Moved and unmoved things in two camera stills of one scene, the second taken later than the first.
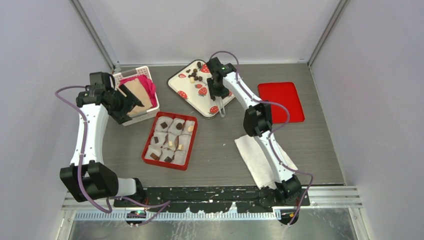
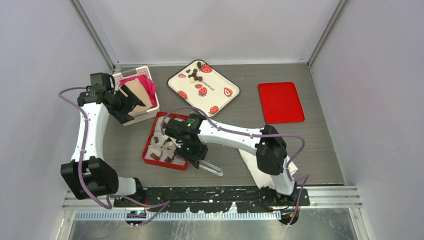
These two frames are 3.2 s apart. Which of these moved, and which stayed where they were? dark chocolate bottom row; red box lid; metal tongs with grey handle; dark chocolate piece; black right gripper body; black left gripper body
Moved: black right gripper body; metal tongs with grey handle
Stayed: black left gripper body; dark chocolate bottom row; red box lid; dark chocolate piece
